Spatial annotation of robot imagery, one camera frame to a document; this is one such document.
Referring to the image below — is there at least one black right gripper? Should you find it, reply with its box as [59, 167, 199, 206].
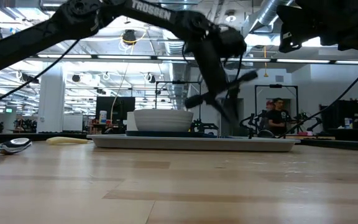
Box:
[277, 0, 326, 53]

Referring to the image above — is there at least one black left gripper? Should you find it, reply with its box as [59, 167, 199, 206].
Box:
[184, 37, 259, 124]

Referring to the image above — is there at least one white bowl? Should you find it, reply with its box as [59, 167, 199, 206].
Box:
[133, 108, 195, 133]

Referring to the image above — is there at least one dark teal plate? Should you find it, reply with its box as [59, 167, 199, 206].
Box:
[125, 130, 205, 138]

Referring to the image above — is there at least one white mug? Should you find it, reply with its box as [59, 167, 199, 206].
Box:
[126, 111, 138, 131]

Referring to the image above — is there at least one yellow-handled knife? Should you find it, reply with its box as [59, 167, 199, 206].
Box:
[45, 136, 90, 145]

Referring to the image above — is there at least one teal-handled spoon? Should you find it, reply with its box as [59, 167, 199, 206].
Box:
[0, 138, 33, 158]

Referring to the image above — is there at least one grey plastic tray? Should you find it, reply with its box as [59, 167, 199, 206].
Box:
[86, 134, 301, 152]

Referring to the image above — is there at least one person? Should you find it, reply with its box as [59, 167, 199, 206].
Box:
[261, 99, 275, 131]
[267, 98, 291, 136]

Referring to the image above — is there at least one black monitor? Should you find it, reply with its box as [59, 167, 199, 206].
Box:
[95, 96, 136, 134]

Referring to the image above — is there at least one black cabinet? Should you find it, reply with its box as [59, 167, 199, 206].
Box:
[320, 99, 358, 142]

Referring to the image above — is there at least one white cabinet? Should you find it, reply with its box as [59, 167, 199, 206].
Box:
[62, 114, 84, 132]

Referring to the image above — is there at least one white column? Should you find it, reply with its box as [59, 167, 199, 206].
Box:
[37, 62, 67, 134]

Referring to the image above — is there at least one black frame rig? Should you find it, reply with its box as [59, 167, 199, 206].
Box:
[155, 80, 202, 110]
[255, 84, 300, 134]

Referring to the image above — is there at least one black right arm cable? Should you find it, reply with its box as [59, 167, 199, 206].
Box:
[278, 62, 358, 138]

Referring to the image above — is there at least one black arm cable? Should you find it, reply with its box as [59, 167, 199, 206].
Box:
[0, 39, 82, 110]
[278, 62, 358, 138]

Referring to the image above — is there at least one black overhead camera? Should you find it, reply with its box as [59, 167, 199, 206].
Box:
[122, 29, 138, 45]

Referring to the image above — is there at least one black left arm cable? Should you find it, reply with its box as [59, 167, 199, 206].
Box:
[0, 39, 82, 110]

